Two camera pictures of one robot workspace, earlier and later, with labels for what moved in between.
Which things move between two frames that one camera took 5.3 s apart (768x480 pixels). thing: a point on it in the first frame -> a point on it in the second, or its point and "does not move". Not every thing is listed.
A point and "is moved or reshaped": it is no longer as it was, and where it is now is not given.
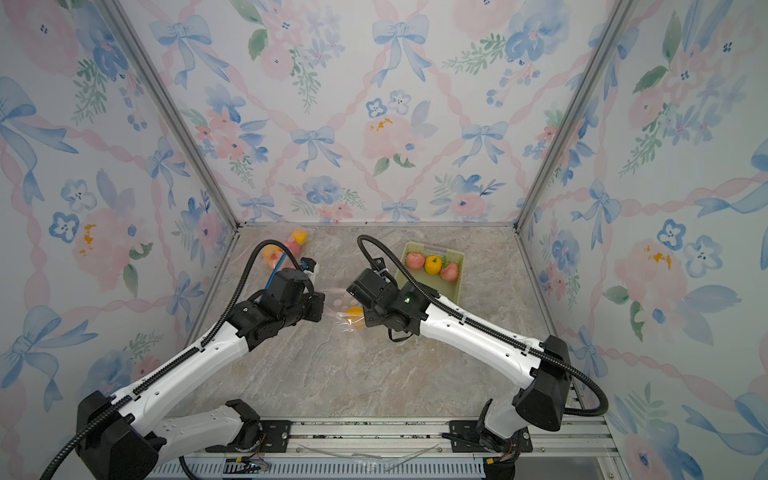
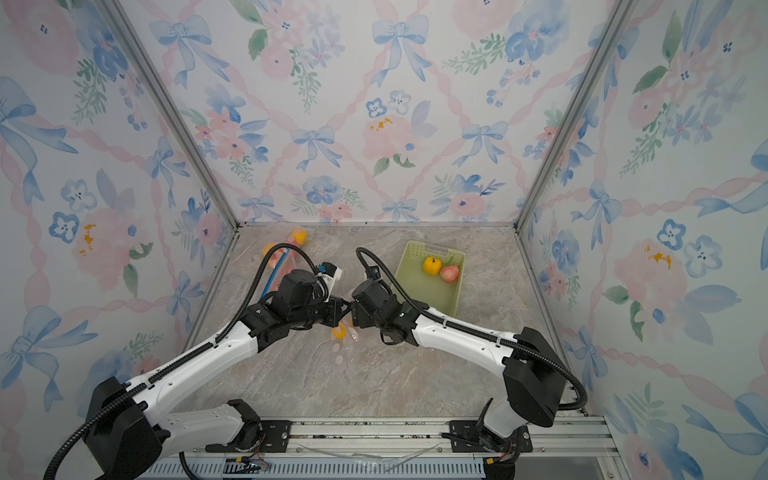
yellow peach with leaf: (433, 264) does not move
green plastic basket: (439, 268) does not move
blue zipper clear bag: (278, 259) does not move
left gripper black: (318, 299) -> (336, 305)
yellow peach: (355, 315) is moved or reshaped
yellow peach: (300, 236) does not move
